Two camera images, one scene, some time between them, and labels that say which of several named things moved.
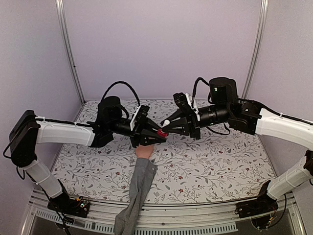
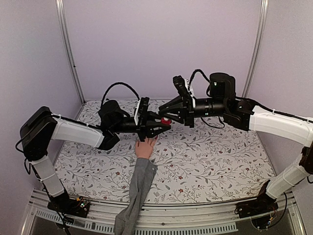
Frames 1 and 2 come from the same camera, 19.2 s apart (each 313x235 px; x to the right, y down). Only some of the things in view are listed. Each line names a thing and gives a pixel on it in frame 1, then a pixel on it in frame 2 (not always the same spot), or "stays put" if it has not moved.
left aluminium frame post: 60,13 stays put
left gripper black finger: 151,125 → 152,116
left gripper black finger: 151,139 → 152,130
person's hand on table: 144,152 stays put
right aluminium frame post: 260,36 stays put
